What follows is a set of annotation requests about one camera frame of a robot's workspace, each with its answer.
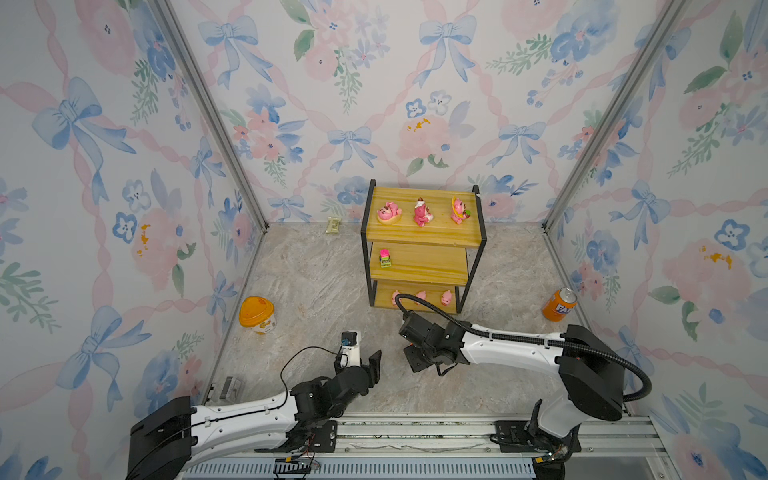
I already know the pink green toy car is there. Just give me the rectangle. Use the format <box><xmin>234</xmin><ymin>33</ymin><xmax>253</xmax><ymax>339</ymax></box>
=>
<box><xmin>379</xmin><ymin>248</ymin><xmax>392</xmax><ymax>268</ymax></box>

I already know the pink bear cream toy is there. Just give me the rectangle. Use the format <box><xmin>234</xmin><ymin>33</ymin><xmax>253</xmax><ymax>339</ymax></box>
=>
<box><xmin>413</xmin><ymin>197</ymin><xmax>434</xmax><ymax>227</ymax></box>

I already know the pink bear sunflower toy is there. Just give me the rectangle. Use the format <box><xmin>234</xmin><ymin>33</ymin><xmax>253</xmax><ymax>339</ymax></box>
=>
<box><xmin>451</xmin><ymin>197</ymin><xmax>472</xmax><ymax>225</ymax></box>

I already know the pink bear donut toy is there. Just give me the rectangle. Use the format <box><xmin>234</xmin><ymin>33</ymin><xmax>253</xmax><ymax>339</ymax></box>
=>
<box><xmin>377</xmin><ymin>202</ymin><xmax>402</xmax><ymax>225</ymax></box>

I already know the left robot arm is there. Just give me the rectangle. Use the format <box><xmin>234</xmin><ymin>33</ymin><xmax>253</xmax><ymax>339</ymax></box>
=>
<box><xmin>126</xmin><ymin>347</ymin><xmax>382</xmax><ymax>479</ymax></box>

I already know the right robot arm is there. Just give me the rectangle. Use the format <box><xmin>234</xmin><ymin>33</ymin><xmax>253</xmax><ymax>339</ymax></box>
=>
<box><xmin>399</xmin><ymin>311</ymin><xmax>624</xmax><ymax>444</ymax></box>

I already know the wooden three-tier shelf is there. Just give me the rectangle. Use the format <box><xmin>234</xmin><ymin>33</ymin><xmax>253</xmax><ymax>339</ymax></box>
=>
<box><xmin>360</xmin><ymin>179</ymin><xmax>487</xmax><ymax>313</ymax></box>

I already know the grey small box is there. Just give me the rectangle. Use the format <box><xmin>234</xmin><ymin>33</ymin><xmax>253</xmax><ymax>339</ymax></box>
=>
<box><xmin>219</xmin><ymin>375</ymin><xmax>243</xmax><ymax>404</ymax></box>

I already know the orange lid plastic jar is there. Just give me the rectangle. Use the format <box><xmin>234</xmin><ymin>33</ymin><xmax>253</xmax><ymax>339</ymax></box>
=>
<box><xmin>239</xmin><ymin>296</ymin><xmax>276</xmax><ymax>335</ymax></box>

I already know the orange soda can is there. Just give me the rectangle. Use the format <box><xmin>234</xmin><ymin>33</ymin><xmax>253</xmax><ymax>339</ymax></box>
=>
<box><xmin>541</xmin><ymin>287</ymin><xmax>578</xmax><ymax>322</ymax></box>

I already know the small green packet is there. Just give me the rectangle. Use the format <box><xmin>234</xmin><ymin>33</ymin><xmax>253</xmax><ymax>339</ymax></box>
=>
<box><xmin>325</xmin><ymin>217</ymin><xmax>341</xmax><ymax>235</ymax></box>

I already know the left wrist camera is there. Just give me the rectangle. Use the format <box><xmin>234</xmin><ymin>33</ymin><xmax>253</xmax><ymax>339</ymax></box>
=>
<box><xmin>339</xmin><ymin>331</ymin><xmax>361</xmax><ymax>369</ymax></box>

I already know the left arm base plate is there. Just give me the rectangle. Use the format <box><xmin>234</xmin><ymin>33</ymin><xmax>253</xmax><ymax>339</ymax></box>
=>
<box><xmin>254</xmin><ymin>420</ymin><xmax>338</xmax><ymax>453</ymax></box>

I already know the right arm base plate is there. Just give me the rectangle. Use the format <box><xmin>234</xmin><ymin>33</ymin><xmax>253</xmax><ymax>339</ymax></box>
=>
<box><xmin>489</xmin><ymin>420</ymin><xmax>582</xmax><ymax>455</ymax></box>

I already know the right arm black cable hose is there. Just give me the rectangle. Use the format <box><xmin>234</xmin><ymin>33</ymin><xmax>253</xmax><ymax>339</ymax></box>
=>
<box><xmin>393</xmin><ymin>293</ymin><xmax>653</xmax><ymax>403</ymax></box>

